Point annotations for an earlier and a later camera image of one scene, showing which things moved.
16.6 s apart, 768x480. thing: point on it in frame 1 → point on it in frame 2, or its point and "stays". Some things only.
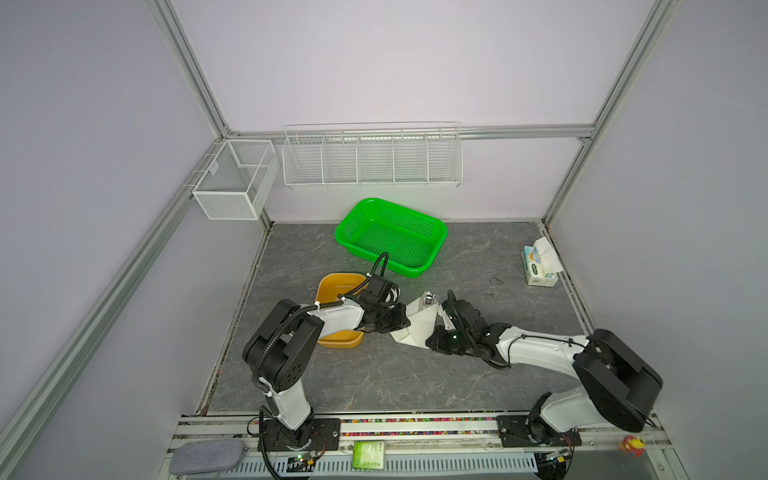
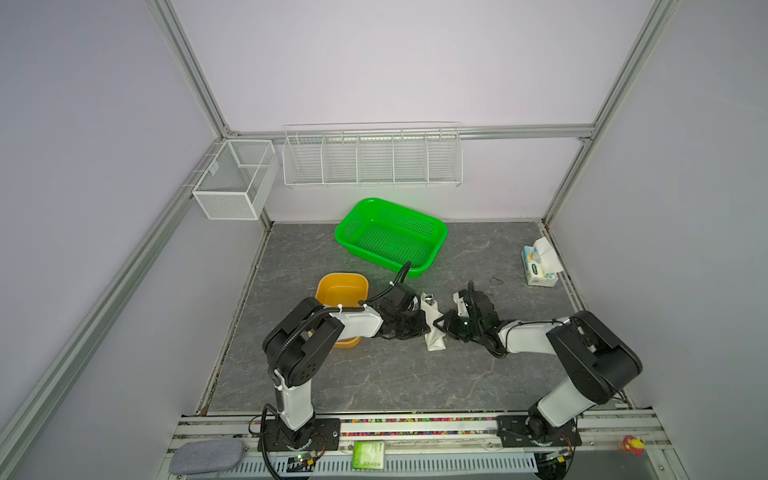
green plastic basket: [411, 238] stays
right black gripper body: [448, 341] → [460, 327]
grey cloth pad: [206, 456] stays
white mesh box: [240, 180] stays
